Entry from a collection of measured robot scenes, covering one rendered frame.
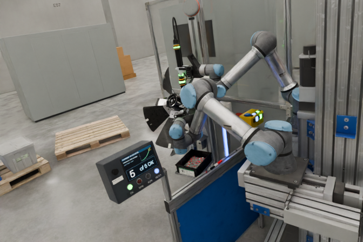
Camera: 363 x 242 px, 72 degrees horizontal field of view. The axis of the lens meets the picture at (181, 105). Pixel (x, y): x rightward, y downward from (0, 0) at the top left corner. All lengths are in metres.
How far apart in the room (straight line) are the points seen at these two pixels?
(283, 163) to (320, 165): 0.23
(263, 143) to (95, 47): 6.61
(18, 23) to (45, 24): 1.09
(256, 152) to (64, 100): 6.38
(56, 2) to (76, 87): 7.62
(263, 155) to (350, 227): 0.40
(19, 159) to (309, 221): 3.74
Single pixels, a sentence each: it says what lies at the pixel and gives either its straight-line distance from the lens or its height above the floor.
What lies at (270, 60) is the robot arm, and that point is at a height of 1.46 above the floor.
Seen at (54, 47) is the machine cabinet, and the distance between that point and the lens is 7.03.
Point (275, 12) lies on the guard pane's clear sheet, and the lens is 2.11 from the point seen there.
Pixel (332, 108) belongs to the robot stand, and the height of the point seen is 1.31.
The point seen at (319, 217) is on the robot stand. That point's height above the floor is 0.95.
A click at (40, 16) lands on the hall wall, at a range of 13.93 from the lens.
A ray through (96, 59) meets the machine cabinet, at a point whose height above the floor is 1.15.
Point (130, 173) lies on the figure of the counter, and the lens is 1.18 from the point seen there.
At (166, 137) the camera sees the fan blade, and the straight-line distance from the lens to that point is 1.84.
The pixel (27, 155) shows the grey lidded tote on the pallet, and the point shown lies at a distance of 4.25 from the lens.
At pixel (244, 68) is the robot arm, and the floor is 1.46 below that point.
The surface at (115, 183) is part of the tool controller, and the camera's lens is 1.16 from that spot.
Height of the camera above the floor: 1.77
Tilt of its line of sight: 18 degrees down
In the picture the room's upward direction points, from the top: 9 degrees counter-clockwise
